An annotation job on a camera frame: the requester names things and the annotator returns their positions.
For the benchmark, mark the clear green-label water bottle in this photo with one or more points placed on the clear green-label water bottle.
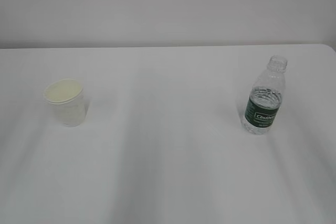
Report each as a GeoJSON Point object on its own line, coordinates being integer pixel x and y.
{"type": "Point", "coordinates": [265, 97]}

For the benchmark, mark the white paper cup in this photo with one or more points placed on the white paper cup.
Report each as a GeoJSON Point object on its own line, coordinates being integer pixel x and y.
{"type": "Point", "coordinates": [65, 97]}

